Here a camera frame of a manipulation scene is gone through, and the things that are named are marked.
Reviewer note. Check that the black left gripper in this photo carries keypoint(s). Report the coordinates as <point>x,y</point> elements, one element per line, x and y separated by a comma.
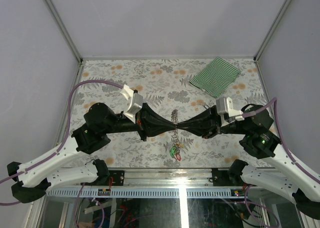
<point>147,119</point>

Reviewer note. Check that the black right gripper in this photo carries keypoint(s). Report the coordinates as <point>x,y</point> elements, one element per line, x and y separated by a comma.
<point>206,123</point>

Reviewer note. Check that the green key tag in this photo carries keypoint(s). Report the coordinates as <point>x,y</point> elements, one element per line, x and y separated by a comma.
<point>173,151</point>

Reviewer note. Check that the red key tag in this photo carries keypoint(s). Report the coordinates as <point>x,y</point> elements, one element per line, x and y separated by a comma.
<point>177,157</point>

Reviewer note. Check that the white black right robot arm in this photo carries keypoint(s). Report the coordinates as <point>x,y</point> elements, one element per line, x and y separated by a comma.
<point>299,185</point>

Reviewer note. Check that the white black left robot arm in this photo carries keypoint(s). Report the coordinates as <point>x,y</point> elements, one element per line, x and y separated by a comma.
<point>35,178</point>

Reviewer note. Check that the floral tablecloth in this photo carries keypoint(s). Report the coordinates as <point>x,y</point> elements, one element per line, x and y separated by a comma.
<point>165,86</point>

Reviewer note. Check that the green white striped cloth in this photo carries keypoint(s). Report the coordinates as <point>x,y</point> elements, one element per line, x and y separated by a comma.
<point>216,77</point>

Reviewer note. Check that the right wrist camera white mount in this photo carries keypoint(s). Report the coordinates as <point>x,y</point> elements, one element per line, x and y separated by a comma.
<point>226,111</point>

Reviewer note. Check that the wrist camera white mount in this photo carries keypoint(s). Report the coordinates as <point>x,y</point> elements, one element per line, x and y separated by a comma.
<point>134,102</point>
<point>226,111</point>

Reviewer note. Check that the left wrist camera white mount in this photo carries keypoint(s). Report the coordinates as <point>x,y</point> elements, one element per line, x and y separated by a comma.
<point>134,102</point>

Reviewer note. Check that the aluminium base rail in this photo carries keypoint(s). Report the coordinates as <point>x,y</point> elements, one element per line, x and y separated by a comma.
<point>161,183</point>

